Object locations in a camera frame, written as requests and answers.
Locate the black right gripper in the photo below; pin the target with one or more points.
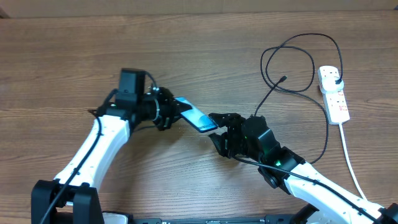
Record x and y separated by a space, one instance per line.
232 122

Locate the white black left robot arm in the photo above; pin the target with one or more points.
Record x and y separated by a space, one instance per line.
72 196

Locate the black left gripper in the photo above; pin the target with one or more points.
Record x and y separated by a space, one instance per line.
171 106

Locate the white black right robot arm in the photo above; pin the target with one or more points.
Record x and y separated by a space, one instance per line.
251 141

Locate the white USB charger plug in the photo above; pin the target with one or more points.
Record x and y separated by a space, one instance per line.
330 85

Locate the white power strip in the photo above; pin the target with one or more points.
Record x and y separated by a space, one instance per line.
335 103

